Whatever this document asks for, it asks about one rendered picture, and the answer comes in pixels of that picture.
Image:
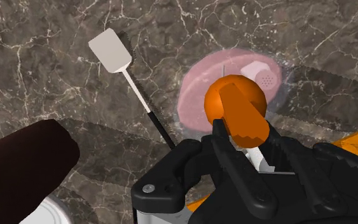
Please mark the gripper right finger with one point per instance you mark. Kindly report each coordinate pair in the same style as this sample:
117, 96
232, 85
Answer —
330, 173

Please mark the white round bowl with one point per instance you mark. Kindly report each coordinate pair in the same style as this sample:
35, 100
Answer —
50, 214

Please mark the pink translucent plate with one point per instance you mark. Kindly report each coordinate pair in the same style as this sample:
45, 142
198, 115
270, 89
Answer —
195, 93

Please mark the orange round-headed tool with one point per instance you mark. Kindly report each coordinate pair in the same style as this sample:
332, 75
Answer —
243, 118

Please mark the dark brown cylinder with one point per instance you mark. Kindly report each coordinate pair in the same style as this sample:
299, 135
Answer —
23, 167

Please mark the pink salt shaker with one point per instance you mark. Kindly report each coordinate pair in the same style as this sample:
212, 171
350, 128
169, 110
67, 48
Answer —
255, 70

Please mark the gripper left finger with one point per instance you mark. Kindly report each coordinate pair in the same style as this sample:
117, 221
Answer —
166, 189

